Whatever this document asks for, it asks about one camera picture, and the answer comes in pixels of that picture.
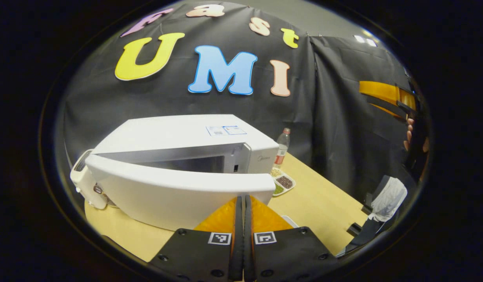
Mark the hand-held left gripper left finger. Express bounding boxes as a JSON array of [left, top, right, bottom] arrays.
[[147, 196, 244, 282]]

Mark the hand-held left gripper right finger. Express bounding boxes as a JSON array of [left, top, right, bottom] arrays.
[[243, 195, 340, 282]]

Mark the white microwave oven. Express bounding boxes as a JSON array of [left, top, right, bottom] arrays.
[[85, 114, 280, 232]]

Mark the small ceiling light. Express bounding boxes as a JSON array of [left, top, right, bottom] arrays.
[[353, 34, 377, 47]]

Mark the white cloth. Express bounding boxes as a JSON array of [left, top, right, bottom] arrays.
[[369, 176, 408, 222]]

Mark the white divided snack dish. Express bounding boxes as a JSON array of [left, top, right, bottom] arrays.
[[270, 167, 296, 197]]

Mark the clear plastic bottle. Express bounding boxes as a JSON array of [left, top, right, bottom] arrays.
[[274, 128, 291, 170]]

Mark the black chair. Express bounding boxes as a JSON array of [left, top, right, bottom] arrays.
[[345, 176, 409, 257]]

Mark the white toaster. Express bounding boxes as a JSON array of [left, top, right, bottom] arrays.
[[70, 149, 109, 210]]

